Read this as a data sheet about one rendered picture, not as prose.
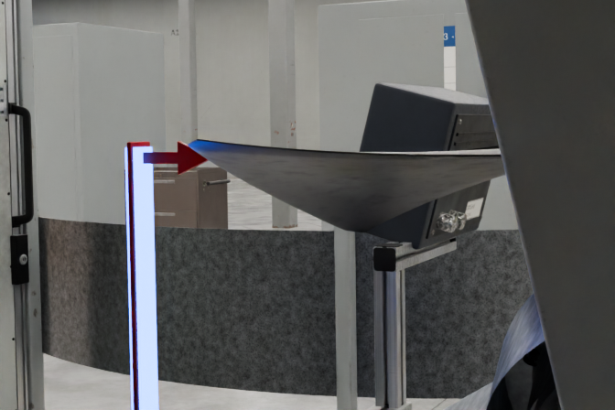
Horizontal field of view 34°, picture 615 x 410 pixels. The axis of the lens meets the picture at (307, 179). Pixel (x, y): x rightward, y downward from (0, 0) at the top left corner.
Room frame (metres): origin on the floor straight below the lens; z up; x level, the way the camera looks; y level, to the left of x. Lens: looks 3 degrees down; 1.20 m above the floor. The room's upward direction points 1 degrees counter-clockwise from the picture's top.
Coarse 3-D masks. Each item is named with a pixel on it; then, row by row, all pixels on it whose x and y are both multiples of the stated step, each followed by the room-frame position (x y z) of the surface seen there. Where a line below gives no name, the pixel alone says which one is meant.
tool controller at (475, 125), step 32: (384, 96) 1.28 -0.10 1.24; (416, 96) 1.26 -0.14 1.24; (448, 96) 1.32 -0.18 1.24; (384, 128) 1.28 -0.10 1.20; (416, 128) 1.26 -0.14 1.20; (448, 128) 1.24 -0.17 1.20; (480, 128) 1.35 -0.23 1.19; (480, 192) 1.44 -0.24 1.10; (384, 224) 1.28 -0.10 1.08; (416, 224) 1.26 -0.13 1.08; (448, 224) 1.28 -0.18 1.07
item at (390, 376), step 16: (384, 272) 1.23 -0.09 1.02; (400, 272) 1.23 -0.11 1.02; (384, 288) 1.23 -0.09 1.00; (400, 288) 1.23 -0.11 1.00; (384, 304) 1.23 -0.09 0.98; (400, 304) 1.22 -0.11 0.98; (384, 320) 1.23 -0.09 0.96; (400, 320) 1.22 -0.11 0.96; (384, 336) 1.23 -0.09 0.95; (400, 336) 1.22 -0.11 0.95; (384, 352) 1.23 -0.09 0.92; (400, 352) 1.22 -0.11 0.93; (384, 368) 1.23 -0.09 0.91; (400, 368) 1.22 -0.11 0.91; (384, 384) 1.23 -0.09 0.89; (400, 384) 1.22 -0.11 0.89; (384, 400) 1.22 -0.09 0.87; (400, 400) 1.22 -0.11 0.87
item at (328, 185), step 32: (224, 160) 0.65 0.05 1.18; (256, 160) 0.64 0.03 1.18; (288, 160) 0.63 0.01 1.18; (320, 160) 0.62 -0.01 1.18; (352, 160) 0.61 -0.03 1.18; (384, 160) 0.61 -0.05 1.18; (416, 160) 0.60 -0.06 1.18; (448, 160) 0.61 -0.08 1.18; (480, 160) 0.63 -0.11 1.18; (288, 192) 0.73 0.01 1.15; (320, 192) 0.73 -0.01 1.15; (352, 192) 0.73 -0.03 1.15; (384, 192) 0.73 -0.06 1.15; (416, 192) 0.73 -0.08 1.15; (448, 192) 0.74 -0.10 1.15; (352, 224) 0.79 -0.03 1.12
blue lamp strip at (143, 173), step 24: (144, 168) 0.75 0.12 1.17; (144, 192) 0.75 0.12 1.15; (144, 216) 0.75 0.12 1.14; (144, 240) 0.74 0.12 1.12; (144, 264) 0.74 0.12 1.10; (144, 288) 0.74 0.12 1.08; (144, 312) 0.74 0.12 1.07; (144, 336) 0.74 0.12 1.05; (144, 360) 0.74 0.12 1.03; (144, 384) 0.74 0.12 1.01; (144, 408) 0.74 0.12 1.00
